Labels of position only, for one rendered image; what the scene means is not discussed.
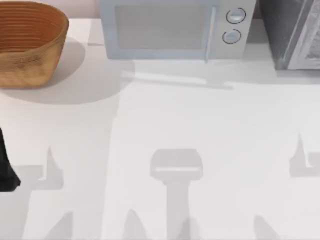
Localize microwave oven door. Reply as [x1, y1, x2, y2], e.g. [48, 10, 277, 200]
[97, 0, 217, 62]

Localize pale microwave oven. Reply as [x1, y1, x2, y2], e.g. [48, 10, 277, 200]
[96, 0, 258, 64]

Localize round microwave knob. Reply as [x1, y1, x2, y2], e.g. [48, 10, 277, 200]
[225, 7, 247, 25]
[221, 28, 242, 45]

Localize brown woven basket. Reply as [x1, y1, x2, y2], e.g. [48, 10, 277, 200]
[0, 1, 70, 89]

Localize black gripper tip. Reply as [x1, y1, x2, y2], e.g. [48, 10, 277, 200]
[0, 127, 22, 193]

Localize microwave door handle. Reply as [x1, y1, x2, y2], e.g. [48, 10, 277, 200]
[204, 6, 217, 64]

